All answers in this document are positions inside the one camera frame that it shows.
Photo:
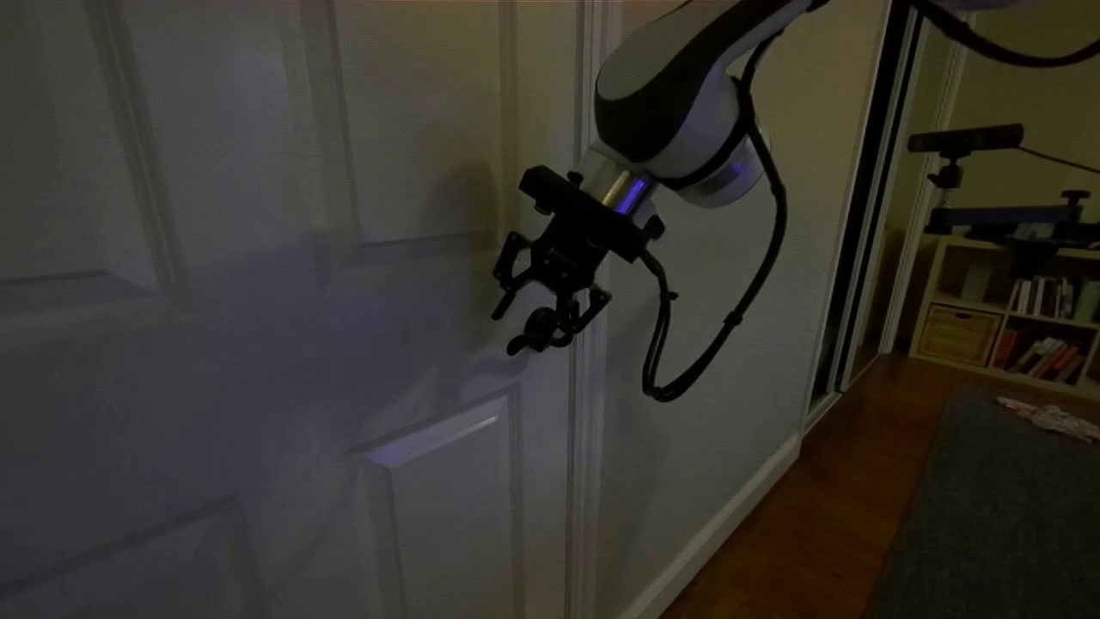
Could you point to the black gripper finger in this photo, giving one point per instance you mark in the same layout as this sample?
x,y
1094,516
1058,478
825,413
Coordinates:
x,y
509,279
567,319

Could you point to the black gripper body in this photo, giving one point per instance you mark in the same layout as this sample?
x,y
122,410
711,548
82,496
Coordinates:
x,y
563,257

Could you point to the black lever door handle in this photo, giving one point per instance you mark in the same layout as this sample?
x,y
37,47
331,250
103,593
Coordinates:
x,y
532,340

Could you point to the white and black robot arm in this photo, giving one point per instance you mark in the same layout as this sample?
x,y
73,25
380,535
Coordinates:
x,y
668,113

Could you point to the dark sliding closet door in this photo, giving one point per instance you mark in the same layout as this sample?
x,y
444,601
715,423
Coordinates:
x,y
857,257

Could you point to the white panelled door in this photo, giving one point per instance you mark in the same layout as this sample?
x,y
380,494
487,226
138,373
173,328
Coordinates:
x,y
250,346

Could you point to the white baseboard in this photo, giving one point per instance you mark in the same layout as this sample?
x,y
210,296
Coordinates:
x,y
660,593

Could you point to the black clamp bar stand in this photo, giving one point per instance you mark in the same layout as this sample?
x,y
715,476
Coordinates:
x,y
1058,226

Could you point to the white bookshelf with books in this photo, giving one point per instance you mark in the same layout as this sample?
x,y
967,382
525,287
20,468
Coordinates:
x,y
1023,313

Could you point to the dark grey rug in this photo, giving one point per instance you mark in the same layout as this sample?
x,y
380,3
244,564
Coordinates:
x,y
1006,523

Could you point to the papers on floor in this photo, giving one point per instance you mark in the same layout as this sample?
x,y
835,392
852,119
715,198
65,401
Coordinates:
x,y
1053,422

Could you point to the white door frame trim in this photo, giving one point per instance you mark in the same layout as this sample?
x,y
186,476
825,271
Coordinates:
x,y
594,34

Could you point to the black camera on tripod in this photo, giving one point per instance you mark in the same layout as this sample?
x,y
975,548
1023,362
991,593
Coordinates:
x,y
953,147

